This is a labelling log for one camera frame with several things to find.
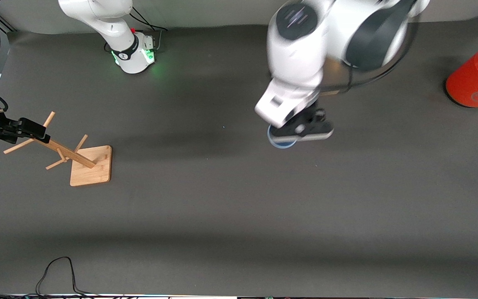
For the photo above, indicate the light blue plastic cup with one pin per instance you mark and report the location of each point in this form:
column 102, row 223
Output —
column 282, row 144

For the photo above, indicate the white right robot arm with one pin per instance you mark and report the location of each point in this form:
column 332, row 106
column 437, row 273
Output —
column 106, row 20

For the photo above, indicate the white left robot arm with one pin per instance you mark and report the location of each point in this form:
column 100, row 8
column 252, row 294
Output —
column 301, row 54

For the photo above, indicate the wooden cup rack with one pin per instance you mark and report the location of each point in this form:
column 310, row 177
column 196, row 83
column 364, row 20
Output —
column 91, row 172

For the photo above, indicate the dark grey table cloth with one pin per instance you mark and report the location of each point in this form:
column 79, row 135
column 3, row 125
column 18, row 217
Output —
column 239, row 207

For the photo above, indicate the orange drink can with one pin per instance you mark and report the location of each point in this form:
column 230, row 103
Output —
column 471, row 83

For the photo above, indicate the black frame strut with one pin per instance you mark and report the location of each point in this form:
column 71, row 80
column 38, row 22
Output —
column 4, row 24

